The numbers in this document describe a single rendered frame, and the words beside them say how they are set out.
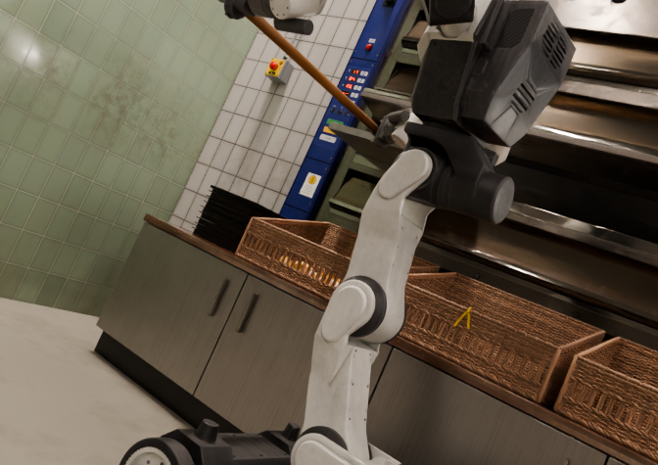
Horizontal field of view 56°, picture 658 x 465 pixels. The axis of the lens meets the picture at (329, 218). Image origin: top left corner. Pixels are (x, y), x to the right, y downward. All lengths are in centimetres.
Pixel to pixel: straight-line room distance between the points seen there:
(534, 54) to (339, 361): 81
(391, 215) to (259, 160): 164
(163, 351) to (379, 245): 111
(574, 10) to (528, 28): 121
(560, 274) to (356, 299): 102
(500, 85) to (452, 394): 81
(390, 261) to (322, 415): 38
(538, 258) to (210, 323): 116
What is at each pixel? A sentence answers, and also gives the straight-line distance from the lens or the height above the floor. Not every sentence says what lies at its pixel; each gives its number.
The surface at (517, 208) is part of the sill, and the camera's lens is 238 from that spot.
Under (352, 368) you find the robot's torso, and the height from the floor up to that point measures 49.
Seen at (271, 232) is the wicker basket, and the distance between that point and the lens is 220.
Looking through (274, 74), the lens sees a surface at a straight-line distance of 310.
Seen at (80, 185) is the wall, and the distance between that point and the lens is 297.
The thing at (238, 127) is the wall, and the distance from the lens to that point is 320.
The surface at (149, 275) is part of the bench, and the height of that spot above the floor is 37.
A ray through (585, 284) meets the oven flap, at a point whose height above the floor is 97.
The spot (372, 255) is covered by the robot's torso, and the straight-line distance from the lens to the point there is 148.
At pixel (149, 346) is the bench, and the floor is 15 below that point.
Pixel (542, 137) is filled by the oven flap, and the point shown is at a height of 139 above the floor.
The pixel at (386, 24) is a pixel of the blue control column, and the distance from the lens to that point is 295.
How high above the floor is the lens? 68
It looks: 4 degrees up
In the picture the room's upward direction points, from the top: 24 degrees clockwise
